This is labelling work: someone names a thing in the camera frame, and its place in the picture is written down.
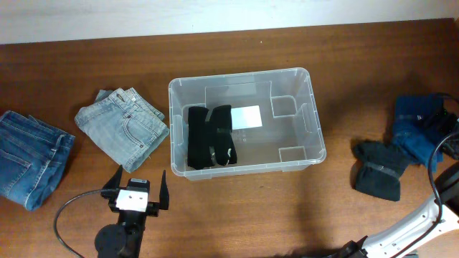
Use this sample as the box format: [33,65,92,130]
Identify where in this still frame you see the clear plastic storage bin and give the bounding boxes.
[169,67,326,181]

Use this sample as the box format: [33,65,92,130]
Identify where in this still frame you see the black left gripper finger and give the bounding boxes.
[103,165,123,189]
[158,170,169,210]

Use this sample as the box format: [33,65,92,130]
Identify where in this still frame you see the dark grey garment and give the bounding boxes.
[352,140,411,201]

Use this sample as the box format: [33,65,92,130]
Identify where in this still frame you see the white label in bin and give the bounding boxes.
[231,105,262,130]

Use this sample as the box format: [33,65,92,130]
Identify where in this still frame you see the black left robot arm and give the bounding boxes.
[94,167,169,258]

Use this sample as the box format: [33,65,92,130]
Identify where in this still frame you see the dark blue folded jeans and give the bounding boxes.
[1,110,75,211]

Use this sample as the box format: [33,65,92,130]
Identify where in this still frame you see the black garment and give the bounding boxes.
[187,105,237,170]

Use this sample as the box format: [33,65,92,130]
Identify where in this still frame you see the light blue folded jeans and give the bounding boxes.
[75,88,169,173]

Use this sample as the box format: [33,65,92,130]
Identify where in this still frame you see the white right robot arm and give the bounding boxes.
[332,130,458,258]

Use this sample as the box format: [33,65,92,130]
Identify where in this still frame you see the blue garment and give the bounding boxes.
[392,93,449,166]

